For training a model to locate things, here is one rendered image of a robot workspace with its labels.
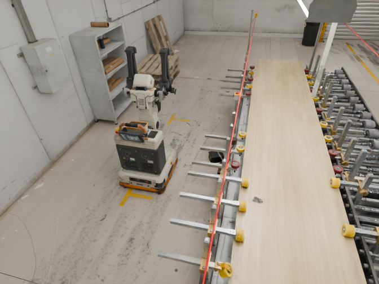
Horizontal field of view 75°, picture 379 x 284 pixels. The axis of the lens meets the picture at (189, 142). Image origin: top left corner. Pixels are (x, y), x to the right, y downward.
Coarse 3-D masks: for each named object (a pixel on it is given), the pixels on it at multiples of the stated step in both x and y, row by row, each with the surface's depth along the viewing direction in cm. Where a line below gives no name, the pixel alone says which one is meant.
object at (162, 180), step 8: (168, 152) 343; (176, 152) 349; (168, 160) 330; (176, 160) 355; (168, 168) 322; (120, 176) 315; (136, 176) 309; (144, 176) 308; (152, 176) 307; (160, 176) 306; (168, 176) 325; (120, 184) 324; (128, 184) 321; (136, 184) 316; (144, 184) 312; (160, 184) 305; (160, 192) 313
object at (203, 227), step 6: (174, 222) 175; (180, 222) 175; (186, 222) 174; (192, 222) 174; (198, 228) 172; (204, 228) 170; (216, 228) 170; (222, 228) 170; (228, 234) 167; (234, 234) 166
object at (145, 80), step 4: (136, 76) 283; (140, 76) 281; (144, 76) 280; (148, 76) 279; (136, 80) 282; (140, 80) 281; (144, 80) 280; (148, 80) 279; (152, 80) 286; (136, 84) 282; (140, 84) 281; (144, 84) 280; (148, 84) 279; (152, 84) 288; (148, 88) 286
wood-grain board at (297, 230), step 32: (256, 64) 427; (288, 64) 422; (256, 96) 333; (288, 96) 330; (256, 128) 273; (288, 128) 271; (320, 128) 269; (256, 160) 232; (288, 160) 231; (320, 160) 229; (256, 192) 201; (288, 192) 200; (320, 192) 199; (256, 224) 178; (288, 224) 177; (320, 224) 176; (256, 256) 159; (288, 256) 158; (320, 256) 158; (352, 256) 157
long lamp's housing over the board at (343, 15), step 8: (304, 0) 79; (312, 0) 69; (320, 0) 68; (328, 0) 67; (336, 0) 67; (344, 0) 66; (352, 0) 66; (312, 8) 69; (320, 8) 69; (328, 8) 68; (336, 8) 68; (344, 8) 67; (352, 8) 67; (312, 16) 70; (320, 16) 70; (328, 16) 69; (336, 16) 69; (344, 16) 68; (352, 16) 68
